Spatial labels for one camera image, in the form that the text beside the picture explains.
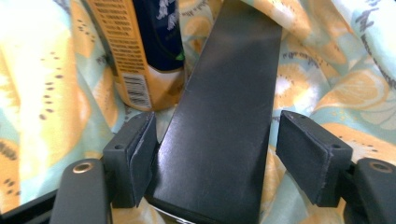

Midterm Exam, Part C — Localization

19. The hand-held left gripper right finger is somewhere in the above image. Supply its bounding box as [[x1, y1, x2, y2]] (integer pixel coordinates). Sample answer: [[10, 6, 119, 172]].
[[275, 109, 355, 208]]

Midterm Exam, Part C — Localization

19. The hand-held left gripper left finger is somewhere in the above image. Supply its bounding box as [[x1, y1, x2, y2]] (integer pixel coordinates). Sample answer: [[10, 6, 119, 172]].
[[102, 111, 159, 209]]

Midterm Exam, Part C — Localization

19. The black cardboard box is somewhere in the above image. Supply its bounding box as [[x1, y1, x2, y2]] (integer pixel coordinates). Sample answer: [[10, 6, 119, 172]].
[[145, 0, 283, 224]]

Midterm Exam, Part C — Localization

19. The yellow squeeze bottle dark label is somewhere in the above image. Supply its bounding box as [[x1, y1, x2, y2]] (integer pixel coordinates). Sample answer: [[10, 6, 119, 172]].
[[79, 0, 189, 113]]

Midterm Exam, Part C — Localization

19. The fruit print cloth bag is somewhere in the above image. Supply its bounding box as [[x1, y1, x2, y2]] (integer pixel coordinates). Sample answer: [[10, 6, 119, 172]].
[[0, 0, 396, 224]]

